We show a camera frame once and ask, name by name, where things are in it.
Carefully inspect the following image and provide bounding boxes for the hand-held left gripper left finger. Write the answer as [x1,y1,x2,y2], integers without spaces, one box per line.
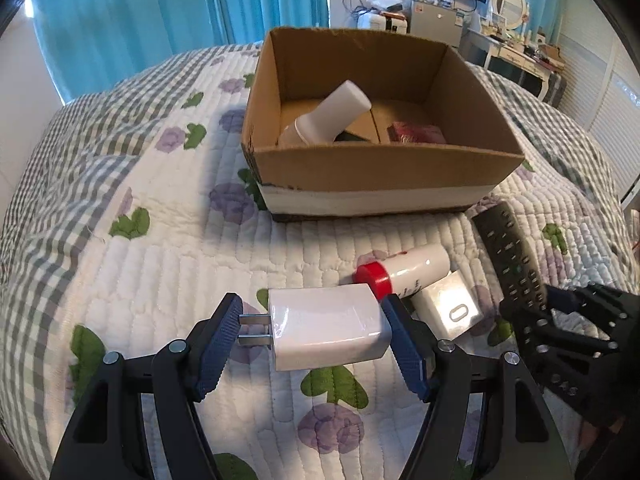
[50,292,246,480]

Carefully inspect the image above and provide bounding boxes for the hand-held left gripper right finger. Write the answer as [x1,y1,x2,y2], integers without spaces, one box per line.
[381,294,576,480]

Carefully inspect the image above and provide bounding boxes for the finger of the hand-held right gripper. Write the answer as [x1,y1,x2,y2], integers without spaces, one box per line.
[543,282,640,348]
[500,299,623,376]

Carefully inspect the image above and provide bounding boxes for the black remote control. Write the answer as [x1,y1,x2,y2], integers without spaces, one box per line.
[472,201,550,317]

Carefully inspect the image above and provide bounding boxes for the white power adapter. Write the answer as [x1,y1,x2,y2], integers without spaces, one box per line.
[236,283,393,372]

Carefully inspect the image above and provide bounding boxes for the cardboard box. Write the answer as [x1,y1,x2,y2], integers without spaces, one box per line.
[241,26,526,222]

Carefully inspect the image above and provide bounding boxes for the small white silver box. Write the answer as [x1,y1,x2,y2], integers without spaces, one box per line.
[411,270,487,339]

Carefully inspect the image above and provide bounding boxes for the white bottle with red cap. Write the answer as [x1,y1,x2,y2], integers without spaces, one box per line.
[355,244,452,302]

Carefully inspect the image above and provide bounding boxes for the floral checked quilt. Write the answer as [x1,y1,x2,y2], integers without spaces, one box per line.
[0,42,640,480]

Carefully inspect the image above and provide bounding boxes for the red packet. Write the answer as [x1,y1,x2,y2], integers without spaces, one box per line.
[388,121,447,145]

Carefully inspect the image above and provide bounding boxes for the white dressing table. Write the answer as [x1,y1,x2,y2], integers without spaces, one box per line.
[486,30,567,102]

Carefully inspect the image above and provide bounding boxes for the white plastic bottle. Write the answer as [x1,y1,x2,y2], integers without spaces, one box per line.
[278,80,373,147]

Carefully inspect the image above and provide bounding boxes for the white oval mirror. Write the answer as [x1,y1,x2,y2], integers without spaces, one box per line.
[490,0,529,32]

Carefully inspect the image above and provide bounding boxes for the silver mini fridge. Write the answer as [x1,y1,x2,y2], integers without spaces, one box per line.
[410,0,464,49]

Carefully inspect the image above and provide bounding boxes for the white appliance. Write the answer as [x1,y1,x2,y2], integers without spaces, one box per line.
[355,9,389,31]

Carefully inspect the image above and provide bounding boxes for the blue curtains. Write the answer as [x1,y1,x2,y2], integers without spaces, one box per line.
[27,0,331,107]

